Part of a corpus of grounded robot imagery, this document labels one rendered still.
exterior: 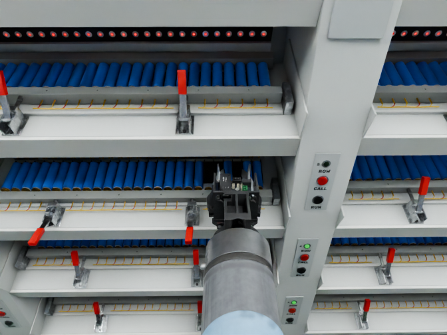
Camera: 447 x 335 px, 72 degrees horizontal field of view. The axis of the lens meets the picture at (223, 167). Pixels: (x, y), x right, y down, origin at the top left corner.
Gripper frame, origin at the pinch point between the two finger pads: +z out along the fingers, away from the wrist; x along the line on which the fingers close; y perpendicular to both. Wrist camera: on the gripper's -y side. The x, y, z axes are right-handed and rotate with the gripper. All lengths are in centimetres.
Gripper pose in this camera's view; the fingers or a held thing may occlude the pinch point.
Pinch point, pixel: (233, 177)
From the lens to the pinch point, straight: 62.1
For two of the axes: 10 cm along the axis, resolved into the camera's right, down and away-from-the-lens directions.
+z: 0.0, -5.6, 8.3
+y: 0.0, -8.3, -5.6
